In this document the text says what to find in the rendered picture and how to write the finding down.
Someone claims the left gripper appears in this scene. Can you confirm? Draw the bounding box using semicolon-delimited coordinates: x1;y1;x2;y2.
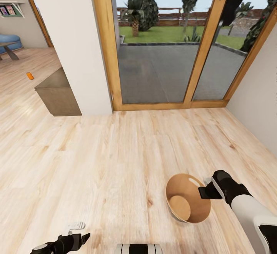
57;233;90;254

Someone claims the trash can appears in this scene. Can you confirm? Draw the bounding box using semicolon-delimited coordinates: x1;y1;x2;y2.
165;173;212;224

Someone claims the can of soda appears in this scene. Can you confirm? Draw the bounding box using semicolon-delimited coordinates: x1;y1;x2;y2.
26;72;34;80

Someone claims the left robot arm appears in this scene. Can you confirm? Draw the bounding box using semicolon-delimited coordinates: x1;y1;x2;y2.
31;221;90;254

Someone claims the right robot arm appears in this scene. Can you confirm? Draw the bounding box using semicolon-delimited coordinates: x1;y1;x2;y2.
198;170;277;254

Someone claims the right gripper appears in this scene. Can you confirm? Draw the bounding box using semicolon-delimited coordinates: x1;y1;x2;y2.
198;184;222;199

